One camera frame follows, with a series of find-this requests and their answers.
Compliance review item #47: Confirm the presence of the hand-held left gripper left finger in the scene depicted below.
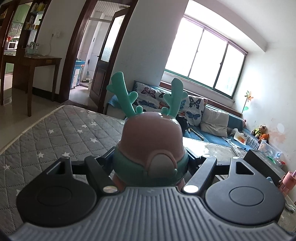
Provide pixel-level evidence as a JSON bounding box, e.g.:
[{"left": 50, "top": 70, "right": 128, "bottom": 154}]
[{"left": 45, "top": 147, "right": 118, "bottom": 194}]

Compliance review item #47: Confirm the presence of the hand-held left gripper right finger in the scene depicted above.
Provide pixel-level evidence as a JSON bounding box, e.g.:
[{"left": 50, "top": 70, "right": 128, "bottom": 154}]
[{"left": 183, "top": 148, "right": 263, "bottom": 195}]

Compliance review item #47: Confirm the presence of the pink reindeer water bottle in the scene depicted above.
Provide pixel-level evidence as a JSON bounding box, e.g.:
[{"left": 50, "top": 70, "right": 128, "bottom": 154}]
[{"left": 106, "top": 71, "right": 189, "bottom": 188}]

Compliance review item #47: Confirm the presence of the black bag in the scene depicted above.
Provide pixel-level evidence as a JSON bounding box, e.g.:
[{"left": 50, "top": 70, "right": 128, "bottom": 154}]
[{"left": 176, "top": 115, "right": 190, "bottom": 133}]

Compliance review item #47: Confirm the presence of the silver remote control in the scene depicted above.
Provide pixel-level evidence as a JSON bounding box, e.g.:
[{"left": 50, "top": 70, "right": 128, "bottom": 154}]
[{"left": 231, "top": 144, "right": 245, "bottom": 159}]

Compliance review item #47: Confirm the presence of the white pillow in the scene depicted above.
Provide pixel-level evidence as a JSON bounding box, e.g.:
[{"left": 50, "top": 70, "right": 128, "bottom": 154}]
[{"left": 200, "top": 107, "right": 230, "bottom": 138}]

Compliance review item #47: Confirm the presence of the grey star quilted tablecloth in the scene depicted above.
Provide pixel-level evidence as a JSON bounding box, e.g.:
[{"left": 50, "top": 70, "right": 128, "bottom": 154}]
[{"left": 0, "top": 105, "right": 250, "bottom": 232}]

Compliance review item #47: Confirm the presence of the white orange picture book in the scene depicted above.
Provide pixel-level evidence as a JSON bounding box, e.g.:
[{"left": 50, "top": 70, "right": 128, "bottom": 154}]
[{"left": 232, "top": 132, "right": 249, "bottom": 145}]

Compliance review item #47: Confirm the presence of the butterfly print cushion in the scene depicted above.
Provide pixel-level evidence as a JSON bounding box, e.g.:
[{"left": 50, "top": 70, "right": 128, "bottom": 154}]
[
  {"left": 179, "top": 95, "right": 208, "bottom": 127},
  {"left": 134, "top": 81, "right": 173, "bottom": 112}
]

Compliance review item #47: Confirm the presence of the blue sofa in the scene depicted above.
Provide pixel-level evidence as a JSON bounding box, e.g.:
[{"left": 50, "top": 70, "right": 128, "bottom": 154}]
[{"left": 103, "top": 80, "right": 260, "bottom": 151}]

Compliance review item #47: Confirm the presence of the long black box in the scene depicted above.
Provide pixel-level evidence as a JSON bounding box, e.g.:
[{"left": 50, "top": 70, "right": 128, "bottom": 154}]
[{"left": 244, "top": 149, "right": 287, "bottom": 186}]

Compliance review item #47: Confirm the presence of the brown teddy bear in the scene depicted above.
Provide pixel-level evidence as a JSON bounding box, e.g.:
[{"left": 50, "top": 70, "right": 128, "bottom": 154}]
[{"left": 251, "top": 125, "right": 266, "bottom": 137}]

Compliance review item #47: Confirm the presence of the clear plastic storage bin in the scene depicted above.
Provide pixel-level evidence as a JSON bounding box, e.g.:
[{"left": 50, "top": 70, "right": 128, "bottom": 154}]
[{"left": 259, "top": 140, "right": 283, "bottom": 163}]

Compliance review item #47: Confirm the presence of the colourful pinwheel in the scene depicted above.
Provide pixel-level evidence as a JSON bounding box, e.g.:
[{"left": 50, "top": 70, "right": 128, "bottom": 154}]
[{"left": 240, "top": 90, "right": 255, "bottom": 117}]

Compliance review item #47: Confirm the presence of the small blue white cabinet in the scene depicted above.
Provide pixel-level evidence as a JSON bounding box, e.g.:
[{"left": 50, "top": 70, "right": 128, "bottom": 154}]
[{"left": 72, "top": 59, "right": 84, "bottom": 88}]

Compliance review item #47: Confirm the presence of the pink cup with straw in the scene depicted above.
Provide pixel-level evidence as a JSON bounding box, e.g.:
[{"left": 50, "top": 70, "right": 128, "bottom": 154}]
[{"left": 279, "top": 169, "right": 296, "bottom": 197}]

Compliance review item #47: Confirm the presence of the wooden door with glass panel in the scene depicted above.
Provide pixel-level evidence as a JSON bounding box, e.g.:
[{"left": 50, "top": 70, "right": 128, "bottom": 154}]
[{"left": 89, "top": 10, "right": 130, "bottom": 107}]

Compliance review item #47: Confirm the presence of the green framed window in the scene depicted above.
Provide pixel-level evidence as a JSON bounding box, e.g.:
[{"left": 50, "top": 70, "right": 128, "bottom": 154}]
[{"left": 163, "top": 14, "right": 249, "bottom": 100}]

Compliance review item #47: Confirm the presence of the dark wooden side table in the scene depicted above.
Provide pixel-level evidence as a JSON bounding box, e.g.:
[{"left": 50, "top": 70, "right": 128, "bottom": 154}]
[{"left": 0, "top": 54, "right": 62, "bottom": 117}]

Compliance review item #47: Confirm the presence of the cluster of glass jars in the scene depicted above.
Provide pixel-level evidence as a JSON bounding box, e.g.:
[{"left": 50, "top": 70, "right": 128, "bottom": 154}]
[{"left": 25, "top": 42, "right": 40, "bottom": 55}]

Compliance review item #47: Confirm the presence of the dark wooden display cabinet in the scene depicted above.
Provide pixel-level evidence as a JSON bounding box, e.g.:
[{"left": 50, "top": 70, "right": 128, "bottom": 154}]
[{"left": 16, "top": 0, "right": 49, "bottom": 56}]

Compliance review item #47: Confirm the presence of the white recorder flute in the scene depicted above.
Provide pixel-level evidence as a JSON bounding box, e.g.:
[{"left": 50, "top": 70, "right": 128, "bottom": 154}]
[{"left": 188, "top": 128, "right": 205, "bottom": 141}]

